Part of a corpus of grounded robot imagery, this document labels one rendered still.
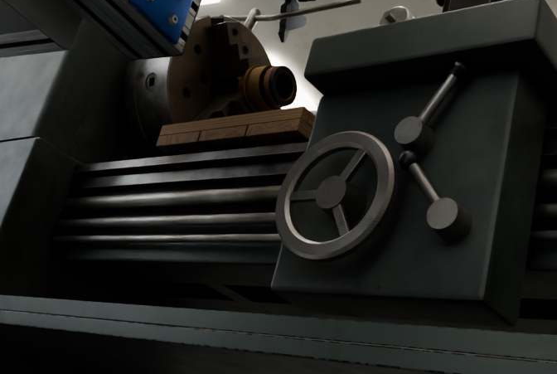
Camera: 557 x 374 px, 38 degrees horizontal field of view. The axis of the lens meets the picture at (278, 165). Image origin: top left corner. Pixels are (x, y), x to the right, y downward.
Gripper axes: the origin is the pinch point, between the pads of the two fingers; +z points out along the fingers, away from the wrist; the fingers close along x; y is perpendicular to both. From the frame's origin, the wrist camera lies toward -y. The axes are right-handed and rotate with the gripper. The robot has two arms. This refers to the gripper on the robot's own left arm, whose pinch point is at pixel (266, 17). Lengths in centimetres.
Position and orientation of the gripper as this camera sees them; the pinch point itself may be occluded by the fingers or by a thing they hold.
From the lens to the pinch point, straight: 174.2
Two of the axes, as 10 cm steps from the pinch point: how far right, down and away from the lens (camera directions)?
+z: -3.5, 8.0, -5.0
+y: 8.7, 0.7, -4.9
